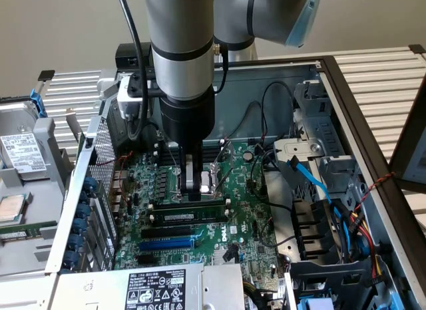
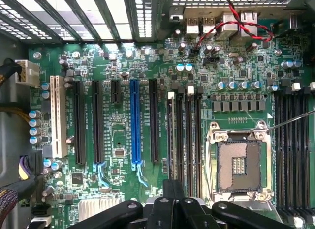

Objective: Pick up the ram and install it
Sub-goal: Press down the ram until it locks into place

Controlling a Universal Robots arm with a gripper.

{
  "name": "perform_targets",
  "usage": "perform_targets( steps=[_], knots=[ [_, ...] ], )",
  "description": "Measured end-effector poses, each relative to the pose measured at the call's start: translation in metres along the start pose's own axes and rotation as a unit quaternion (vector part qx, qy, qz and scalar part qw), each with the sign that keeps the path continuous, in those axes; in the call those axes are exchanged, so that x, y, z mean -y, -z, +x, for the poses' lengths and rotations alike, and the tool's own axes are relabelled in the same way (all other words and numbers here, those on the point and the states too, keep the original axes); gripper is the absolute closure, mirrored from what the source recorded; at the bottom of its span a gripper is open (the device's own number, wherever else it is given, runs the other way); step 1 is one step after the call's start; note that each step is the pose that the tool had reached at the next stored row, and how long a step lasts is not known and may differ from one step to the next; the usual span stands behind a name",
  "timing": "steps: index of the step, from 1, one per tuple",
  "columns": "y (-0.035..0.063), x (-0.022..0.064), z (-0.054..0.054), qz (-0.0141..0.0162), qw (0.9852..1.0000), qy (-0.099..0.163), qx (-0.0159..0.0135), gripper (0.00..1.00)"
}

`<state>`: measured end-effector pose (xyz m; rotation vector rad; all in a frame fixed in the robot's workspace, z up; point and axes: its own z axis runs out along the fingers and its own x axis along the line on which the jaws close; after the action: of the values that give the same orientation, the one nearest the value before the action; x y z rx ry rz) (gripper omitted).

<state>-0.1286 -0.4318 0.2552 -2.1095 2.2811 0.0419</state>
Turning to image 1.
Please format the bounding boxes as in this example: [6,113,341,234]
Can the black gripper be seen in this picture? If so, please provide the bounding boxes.
[158,86,216,202]

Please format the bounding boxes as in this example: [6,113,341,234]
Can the green RAM stick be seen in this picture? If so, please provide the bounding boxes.
[0,222,58,240]
[154,206,228,222]

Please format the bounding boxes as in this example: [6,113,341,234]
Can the RAM slot white latches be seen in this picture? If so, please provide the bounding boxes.
[147,199,233,215]
[153,150,220,161]
[153,139,225,152]
[146,209,233,228]

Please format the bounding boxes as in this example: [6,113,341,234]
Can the RAM slot black latches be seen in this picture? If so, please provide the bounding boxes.
[154,198,228,211]
[156,146,221,157]
[158,156,219,167]

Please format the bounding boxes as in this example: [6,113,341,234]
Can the metal CPU socket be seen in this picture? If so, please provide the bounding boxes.
[171,166,222,203]

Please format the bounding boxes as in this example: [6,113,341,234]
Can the black box device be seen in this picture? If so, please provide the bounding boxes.
[114,42,152,69]

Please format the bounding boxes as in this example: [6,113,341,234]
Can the green Dell motherboard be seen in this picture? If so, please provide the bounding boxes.
[114,140,290,287]

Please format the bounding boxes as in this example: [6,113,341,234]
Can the open grey PC case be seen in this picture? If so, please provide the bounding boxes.
[45,55,426,310]

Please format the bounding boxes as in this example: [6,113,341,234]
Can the long black expansion slot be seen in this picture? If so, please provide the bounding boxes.
[140,224,193,239]

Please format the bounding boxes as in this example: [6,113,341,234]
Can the blue expansion slot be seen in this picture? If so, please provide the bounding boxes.
[138,237,196,253]

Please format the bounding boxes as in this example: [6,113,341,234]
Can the small silver chipset heatsink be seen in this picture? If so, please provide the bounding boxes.
[212,249,241,266]

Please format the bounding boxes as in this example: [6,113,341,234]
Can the perforated metal disk bay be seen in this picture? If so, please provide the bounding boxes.
[273,78,379,211]

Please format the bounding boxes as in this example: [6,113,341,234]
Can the blue plastic disk caddy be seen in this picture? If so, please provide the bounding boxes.
[29,88,47,118]

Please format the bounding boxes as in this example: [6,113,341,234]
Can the grey parts rack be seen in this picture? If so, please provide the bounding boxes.
[0,116,76,277]

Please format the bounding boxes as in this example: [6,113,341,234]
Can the silver hard disk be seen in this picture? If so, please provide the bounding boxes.
[0,100,47,181]

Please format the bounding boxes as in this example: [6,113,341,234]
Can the silver power supply unit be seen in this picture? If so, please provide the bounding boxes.
[49,263,246,310]

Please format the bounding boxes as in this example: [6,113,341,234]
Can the silver CPU chip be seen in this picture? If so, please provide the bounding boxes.
[0,194,27,224]

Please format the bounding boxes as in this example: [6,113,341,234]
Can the dark framed leaning panel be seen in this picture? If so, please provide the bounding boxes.
[388,86,426,191]

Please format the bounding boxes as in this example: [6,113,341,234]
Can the short black curled wire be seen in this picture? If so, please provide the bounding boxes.
[146,122,164,148]

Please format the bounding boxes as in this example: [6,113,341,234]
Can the silver socket cover frame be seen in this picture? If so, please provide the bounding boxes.
[212,139,234,191]

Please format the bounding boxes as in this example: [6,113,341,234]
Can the black looped fan wire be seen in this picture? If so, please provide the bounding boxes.
[260,80,296,140]
[224,100,266,140]

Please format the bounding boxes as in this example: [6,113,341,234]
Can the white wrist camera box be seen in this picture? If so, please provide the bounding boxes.
[116,75,149,121]

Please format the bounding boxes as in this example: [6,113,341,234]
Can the black cable gold connector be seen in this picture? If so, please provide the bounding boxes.
[212,43,230,95]

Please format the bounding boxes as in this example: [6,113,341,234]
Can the thin red wire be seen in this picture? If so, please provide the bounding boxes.
[96,151,136,204]

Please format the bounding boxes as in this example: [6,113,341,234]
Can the thick black power wire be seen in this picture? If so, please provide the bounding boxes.
[258,146,279,173]

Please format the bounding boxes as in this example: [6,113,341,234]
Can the black camera cable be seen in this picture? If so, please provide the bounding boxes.
[115,0,150,140]

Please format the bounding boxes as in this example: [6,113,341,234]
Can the silver disk bay bracket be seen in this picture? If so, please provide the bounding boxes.
[273,138,325,164]

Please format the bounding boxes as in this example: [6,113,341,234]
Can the thin black motherboard wire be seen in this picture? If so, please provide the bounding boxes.
[250,149,294,213]

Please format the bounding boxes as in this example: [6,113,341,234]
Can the blue SATA wire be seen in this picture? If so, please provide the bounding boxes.
[286,156,333,204]

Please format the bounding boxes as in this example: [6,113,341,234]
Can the black plastic fan duct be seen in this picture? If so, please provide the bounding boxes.
[292,199,342,261]

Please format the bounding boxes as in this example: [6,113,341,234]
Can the red black twisted wire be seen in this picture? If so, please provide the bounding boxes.
[353,171,397,212]

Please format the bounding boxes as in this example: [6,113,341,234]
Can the multicolour power wire bundle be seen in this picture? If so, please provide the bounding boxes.
[332,203,389,286]

